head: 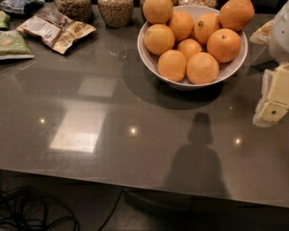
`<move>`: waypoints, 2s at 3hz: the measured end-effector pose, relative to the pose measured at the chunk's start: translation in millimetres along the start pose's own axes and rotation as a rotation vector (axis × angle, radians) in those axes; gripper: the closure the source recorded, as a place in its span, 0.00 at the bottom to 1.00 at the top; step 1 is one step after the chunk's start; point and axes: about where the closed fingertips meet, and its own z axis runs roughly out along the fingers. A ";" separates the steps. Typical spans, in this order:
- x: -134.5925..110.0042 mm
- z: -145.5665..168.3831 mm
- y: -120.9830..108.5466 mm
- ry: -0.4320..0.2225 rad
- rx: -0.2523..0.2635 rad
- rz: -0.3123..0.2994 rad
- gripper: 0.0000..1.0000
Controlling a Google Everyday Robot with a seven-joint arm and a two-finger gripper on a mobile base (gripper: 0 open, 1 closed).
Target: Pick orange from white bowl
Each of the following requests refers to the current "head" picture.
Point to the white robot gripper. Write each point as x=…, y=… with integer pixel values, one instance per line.
x=285, y=33

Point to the orange right large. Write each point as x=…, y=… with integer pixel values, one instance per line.
x=224, y=45

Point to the orange centre right with stem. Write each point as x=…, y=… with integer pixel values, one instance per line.
x=205, y=25

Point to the small orange centre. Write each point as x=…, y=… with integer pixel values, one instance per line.
x=189, y=47

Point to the glass jar of grains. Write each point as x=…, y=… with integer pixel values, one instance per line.
x=116, y=13

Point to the glass jar of nuts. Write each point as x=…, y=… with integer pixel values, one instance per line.
x=79, y=10

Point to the brown white snack bag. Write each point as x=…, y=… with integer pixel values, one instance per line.
x=54, y=29

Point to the blue snack bag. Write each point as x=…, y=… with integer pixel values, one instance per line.
x=21, y=7

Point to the green snack bag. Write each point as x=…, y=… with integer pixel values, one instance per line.
x=14, y=46

